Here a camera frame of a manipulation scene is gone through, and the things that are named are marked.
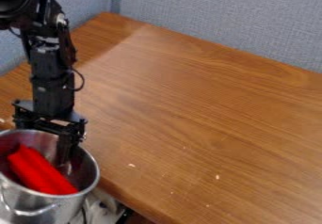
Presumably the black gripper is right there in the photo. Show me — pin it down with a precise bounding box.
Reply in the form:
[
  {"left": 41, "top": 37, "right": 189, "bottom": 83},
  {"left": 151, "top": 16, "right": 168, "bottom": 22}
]
[{"left": 12, "top": 73, "right": 87, "bottom": 167}]

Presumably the red object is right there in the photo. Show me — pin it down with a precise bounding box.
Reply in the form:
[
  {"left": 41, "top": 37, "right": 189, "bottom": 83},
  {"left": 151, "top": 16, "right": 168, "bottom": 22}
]
[{"left": 8, "top": 145, "right": 77, "bottom": 195}]

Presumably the metal pot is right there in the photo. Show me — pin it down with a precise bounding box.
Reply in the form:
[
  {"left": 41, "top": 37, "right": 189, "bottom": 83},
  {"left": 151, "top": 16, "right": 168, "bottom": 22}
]
[{"left": 0, "top": 130, "right": 99, "bottom": 224}]

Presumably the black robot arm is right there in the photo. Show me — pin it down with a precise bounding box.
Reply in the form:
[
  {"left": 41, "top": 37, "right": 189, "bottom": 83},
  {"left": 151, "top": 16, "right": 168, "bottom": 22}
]
[{"left": 0, "top": 0, "right": 87, "bottom": 165}]

